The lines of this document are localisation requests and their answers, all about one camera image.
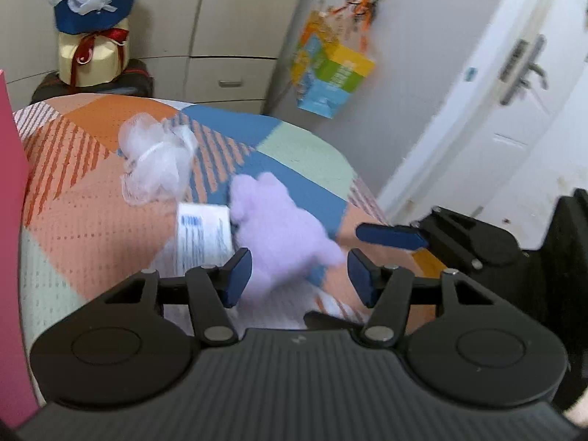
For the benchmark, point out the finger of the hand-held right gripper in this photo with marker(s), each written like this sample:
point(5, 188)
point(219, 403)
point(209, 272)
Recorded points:
point(330, 320)
point(390, 235)

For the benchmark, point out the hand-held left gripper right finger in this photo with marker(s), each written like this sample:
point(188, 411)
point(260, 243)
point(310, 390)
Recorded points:
point(360, 275)

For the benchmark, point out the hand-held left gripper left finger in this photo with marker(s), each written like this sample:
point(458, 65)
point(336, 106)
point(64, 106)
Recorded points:
point(236, 278)

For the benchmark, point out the purple plush toy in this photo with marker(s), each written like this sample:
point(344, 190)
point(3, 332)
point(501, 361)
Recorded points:
point(280, 229)

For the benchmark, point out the pink cardboard box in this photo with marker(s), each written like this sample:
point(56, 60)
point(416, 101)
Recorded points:
point(11, 239)

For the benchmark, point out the blue white tissue packet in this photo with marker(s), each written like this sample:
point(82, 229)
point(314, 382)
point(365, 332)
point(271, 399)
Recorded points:
point(202, 236)

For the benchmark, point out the white door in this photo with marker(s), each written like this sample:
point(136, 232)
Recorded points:
point(459, 138)

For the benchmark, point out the white mesh bath puff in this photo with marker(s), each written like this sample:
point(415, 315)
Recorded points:
point(154, 161)

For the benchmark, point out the patchwork bed blanket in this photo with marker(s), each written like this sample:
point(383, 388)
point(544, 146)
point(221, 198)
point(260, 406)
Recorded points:
point(92, 193)

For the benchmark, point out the colourful paper bag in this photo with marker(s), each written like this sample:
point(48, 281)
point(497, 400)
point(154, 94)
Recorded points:
point(330, 71)

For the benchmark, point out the small blue door sticker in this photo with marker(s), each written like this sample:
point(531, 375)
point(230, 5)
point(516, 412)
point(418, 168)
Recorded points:
point(471, 73)

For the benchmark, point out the dark suitcase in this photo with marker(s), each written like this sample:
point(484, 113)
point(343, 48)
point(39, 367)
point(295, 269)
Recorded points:
point(135, 80)

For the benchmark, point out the cream round box red ribbon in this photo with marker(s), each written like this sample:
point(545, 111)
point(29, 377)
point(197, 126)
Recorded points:
point(101, 62)

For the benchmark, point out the grey wardrobe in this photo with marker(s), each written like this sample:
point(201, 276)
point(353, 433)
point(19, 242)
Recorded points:
point(183, 9)

